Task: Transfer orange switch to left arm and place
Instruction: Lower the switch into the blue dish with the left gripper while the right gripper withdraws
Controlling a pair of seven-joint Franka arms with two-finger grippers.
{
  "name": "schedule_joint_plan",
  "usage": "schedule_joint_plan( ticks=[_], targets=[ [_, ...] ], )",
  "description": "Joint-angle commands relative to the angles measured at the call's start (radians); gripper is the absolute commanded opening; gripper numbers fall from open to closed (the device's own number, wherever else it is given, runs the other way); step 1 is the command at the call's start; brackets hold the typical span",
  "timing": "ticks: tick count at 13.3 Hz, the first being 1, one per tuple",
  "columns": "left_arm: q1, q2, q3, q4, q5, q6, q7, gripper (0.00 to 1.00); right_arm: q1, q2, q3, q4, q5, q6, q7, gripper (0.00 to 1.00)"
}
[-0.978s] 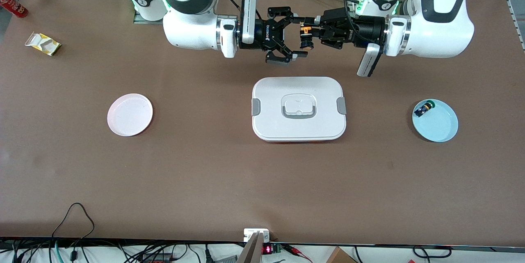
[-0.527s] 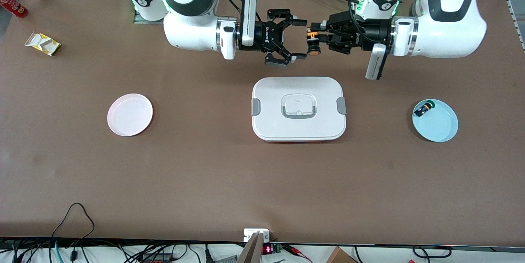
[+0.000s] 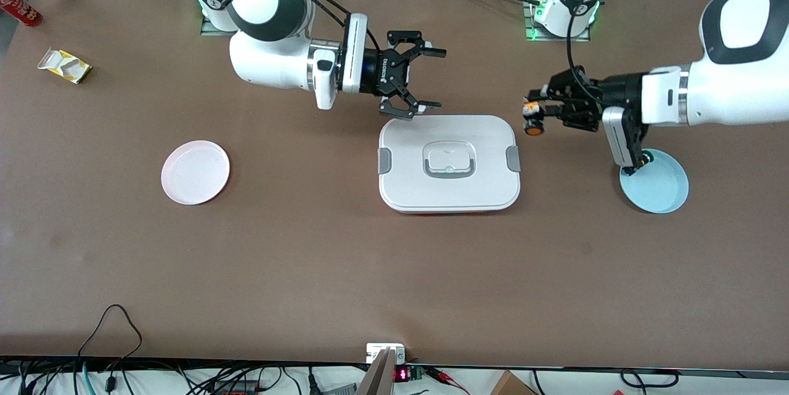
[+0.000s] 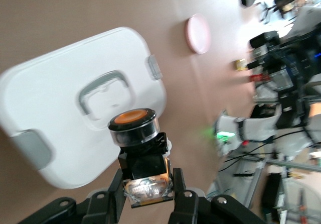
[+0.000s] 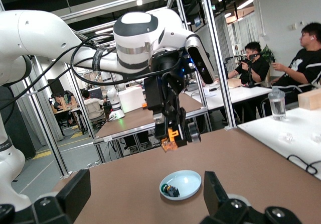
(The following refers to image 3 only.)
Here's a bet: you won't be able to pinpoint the orange push button switch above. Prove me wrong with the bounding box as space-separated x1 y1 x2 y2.
522 98 547 137

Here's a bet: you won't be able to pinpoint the white lidded box grey latches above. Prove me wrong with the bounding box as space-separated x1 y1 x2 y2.
377 115 521 214

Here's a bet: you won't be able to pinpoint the brown cardboard box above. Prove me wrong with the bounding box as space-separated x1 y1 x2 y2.
490 370 537 395

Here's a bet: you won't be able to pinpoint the light blue round plate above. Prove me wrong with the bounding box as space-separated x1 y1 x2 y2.
619 148 689 214

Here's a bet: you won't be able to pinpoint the pink round plate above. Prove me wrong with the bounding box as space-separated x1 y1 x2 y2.
161 140 231 205

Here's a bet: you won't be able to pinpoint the small white device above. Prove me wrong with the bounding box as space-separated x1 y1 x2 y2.
366 343 406 364

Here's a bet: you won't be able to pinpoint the red clip lead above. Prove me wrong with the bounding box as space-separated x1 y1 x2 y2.
425 367 470 394

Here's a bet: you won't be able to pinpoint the grey metal bar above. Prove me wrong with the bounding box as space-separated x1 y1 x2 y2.
356 349 398 395

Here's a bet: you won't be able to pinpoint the yellow open carton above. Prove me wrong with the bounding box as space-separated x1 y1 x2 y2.
36 48 93 85

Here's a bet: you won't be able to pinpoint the red drink can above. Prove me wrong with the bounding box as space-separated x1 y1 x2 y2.
0 0 43 27

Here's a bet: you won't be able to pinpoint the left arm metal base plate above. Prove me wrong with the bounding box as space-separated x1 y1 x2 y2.
523 0 591 43

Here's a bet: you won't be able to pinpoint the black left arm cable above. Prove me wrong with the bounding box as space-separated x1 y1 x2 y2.
566 0 762 106

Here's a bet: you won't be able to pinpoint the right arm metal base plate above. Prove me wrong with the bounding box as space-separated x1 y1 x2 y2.
200 12 239 37

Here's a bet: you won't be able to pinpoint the black coiled cable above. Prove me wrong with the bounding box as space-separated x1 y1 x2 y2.
619 369 680 388

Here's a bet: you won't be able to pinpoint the thin black looped cable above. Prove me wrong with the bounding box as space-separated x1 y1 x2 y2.
77 304 144 377

